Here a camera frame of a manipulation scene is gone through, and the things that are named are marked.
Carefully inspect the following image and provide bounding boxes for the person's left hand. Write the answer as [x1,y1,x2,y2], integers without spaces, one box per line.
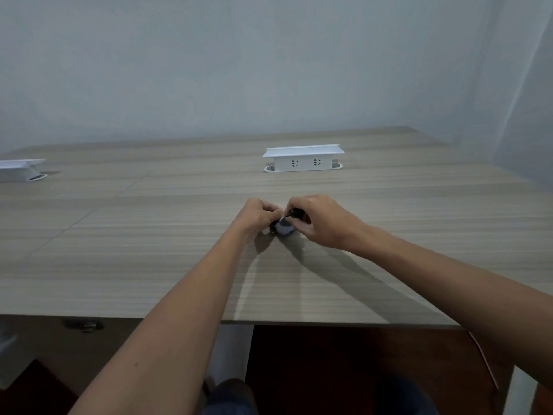
[233,198,284,245]

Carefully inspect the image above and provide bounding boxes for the small black and white device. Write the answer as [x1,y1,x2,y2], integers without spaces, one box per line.
[270,210,308,236]

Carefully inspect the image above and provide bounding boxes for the person's dark trouser legs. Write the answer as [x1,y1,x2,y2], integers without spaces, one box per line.
[203,376,439,415]

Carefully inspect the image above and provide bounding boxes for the person's right hand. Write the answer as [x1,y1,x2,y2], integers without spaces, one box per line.
[283,194,368,252]

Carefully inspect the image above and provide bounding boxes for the person's left forearm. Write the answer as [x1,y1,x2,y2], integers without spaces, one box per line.
[68,224,255,415]

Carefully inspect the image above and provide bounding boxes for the person's right forearm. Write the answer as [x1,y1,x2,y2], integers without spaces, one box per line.
[350,225,553,390]

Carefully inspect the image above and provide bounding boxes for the white cable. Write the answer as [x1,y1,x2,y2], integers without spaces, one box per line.
[469,332,499,390]

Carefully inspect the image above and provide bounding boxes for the metal desk bracket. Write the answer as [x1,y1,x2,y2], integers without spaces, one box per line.
[65,320,103,333]

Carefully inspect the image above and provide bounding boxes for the white desk power socket box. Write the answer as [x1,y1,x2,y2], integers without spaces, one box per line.
[0,158,48,183]
[262,144,345,173]

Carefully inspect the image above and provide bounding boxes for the white table leg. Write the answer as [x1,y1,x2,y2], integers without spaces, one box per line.
[503,367,540,415]
[206,324,255,391]

